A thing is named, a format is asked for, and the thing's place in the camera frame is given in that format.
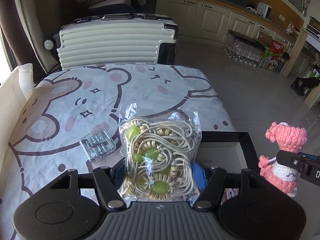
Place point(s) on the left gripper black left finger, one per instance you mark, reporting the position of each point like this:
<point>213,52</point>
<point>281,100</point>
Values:
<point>108,181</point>

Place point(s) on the red and green carton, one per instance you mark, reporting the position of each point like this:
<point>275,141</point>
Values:
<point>272,56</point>

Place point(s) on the clear plastic nail box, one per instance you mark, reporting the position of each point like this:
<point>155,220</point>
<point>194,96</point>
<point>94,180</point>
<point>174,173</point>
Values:
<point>97,144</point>

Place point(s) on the white foam sheet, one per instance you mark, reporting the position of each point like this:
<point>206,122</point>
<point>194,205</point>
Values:
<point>15,91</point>

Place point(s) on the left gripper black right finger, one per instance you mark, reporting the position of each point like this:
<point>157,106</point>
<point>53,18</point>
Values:
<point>210,181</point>

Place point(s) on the pack of water bottles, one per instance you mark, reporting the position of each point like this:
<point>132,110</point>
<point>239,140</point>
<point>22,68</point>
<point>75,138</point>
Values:
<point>243,48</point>

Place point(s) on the cartoon bear bed sheet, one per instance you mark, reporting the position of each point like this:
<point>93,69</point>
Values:
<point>67,105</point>

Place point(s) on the bag of beaded cords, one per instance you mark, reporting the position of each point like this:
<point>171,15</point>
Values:
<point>159,152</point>

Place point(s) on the cream ribbed suitcase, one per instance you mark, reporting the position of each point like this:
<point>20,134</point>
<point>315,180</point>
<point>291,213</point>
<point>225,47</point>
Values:
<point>114,38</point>

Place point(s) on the white countertop appliance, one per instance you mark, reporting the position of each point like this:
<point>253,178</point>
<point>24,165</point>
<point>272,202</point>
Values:
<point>264,9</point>

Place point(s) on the brown curtain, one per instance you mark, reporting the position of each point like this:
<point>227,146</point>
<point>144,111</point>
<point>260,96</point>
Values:
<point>17,39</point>

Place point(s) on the pink crochet doll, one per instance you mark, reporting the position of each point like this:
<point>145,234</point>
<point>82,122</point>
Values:
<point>282,170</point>

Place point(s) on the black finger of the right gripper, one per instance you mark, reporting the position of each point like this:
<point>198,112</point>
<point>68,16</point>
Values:
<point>289,159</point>

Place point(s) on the cream kitchen cabinets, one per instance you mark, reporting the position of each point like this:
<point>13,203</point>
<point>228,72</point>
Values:
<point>207,22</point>

